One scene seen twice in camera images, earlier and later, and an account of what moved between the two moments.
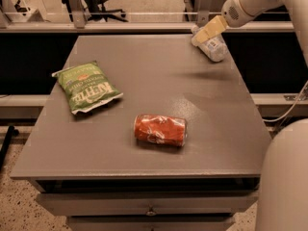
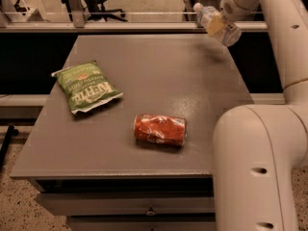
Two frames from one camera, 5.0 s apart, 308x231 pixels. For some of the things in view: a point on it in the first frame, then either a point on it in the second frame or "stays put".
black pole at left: [10, 134] stays put
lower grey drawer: [150, 222] stays put
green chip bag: [86, 86] stays put
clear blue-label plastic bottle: [216, 47] to [229, 34]
